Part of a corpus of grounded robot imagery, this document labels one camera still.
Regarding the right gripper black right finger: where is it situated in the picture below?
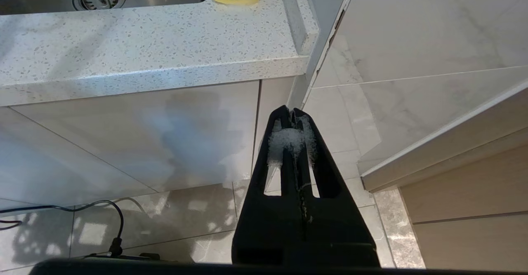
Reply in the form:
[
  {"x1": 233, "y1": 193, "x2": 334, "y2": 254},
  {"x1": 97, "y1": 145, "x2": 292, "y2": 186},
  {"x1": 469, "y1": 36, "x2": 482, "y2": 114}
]
[{"x1": 294, "y1": 108, "x2": 380, "y2": 267}]

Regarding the light wood cabinet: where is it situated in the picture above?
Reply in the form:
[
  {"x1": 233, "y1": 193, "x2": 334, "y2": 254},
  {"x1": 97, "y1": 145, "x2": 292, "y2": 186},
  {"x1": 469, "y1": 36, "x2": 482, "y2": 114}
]
[{"x1": 357, "y1": 79, "x2": 528, "y2": 275}]

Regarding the white base cabinet front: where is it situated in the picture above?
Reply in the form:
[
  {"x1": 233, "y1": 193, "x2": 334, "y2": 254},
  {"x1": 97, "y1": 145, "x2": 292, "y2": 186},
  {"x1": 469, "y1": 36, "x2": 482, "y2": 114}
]
[{"x1": 0, "y1": 76, "x2": 306, "y2": 209}]

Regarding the black floor cable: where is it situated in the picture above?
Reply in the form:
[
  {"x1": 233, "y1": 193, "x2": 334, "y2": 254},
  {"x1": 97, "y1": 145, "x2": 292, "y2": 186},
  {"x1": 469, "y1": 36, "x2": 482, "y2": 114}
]
[{"x1": 0, "y1": 200, "x2": 125, "y2": 259}]

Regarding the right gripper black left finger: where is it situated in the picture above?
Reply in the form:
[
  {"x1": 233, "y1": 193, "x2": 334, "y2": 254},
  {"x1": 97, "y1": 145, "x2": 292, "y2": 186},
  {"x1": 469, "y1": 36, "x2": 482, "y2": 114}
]
[{"x1": 232, "y1": 105, "x2": 306, "y2": 266}]

